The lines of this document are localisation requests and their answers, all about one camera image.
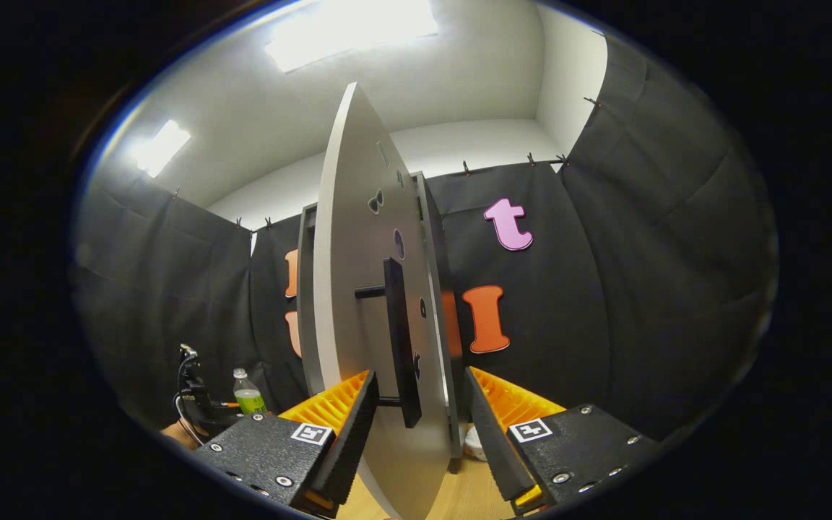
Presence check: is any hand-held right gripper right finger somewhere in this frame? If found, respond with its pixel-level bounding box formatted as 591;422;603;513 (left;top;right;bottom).
463;366;662;517

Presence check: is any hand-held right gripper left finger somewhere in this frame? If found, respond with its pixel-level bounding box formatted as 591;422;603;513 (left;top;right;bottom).
196;370;381;517

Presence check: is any green label plastic bottle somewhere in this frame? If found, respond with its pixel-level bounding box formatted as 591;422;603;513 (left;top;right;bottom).
233;368;267;416

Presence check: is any white round object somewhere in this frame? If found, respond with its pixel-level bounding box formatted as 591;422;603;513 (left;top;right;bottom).
464;425;489;463

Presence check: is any black backdrop cloth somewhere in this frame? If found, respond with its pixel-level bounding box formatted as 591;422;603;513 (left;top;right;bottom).
73;32;778;441

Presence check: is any ceiling light panel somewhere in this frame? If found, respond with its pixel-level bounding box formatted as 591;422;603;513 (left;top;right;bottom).
264;0;440;73
129;119;191;179

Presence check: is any row of black cloth clips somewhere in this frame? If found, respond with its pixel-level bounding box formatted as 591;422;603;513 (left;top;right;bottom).
170;95;601;230

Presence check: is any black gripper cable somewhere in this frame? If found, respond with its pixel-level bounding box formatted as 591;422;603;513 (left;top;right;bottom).
174;350;204;441

